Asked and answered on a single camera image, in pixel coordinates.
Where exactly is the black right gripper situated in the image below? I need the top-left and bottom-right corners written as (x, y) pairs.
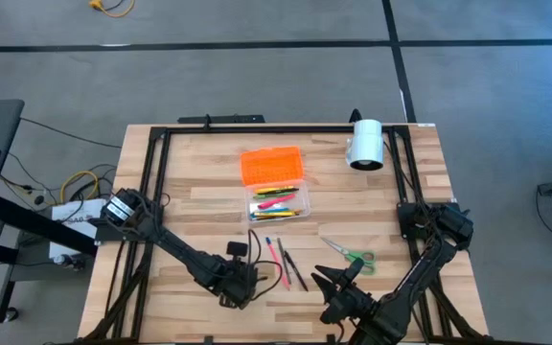
top-left (310, 264), bottom-right (378, 327)

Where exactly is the black marker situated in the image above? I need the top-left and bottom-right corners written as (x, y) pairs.
top-left (284, 250), bottom-right (310, 292)

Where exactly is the black power strip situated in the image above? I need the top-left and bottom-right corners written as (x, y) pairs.
top-left (177, 113), bottom-right (266, 126)

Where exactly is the clear supply box orange lid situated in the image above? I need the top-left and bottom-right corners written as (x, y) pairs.
top-left (240, 146), bottom-right (311, 225)

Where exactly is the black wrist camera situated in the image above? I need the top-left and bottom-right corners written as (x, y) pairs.
top-left (226, 241), bottom-right (250, 260)
top-left (344, 258), bottom-right (366, 285)

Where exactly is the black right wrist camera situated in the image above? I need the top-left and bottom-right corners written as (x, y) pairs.
top-left (344, 258), bottom-right (366, 285)

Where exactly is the white spot lamp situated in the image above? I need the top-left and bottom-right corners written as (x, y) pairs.
top-left (345, 119), bottom-right (385, 173)

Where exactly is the yellow coiled cable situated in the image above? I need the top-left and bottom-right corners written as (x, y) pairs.
top-left (59, 170), bottom-right (101, 202)

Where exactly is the grey marker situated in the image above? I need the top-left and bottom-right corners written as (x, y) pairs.
top-left (276, 238), bottom-right (292, 286)

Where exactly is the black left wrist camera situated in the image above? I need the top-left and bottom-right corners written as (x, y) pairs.
top-left (226, 241), bottom-right (250, 260)

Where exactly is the pink pencil blue eraser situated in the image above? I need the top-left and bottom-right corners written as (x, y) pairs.
top-left (264, 236), bottom-right (290, 292)

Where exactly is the yellow floor cable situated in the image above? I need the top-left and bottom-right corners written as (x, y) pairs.
top-left (87, 0), bottom-right (137, 19)

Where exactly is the black table frame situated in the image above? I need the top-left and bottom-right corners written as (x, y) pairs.
top-left (81, 124), bottom-right (491, 345)

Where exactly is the white printed box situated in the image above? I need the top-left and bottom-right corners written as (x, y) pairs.
top-left (48, 198), bottom-right (110, 261)

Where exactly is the pink highlighter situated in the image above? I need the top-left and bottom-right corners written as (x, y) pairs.
top-left (256, 193), bottom-right (297, 211)

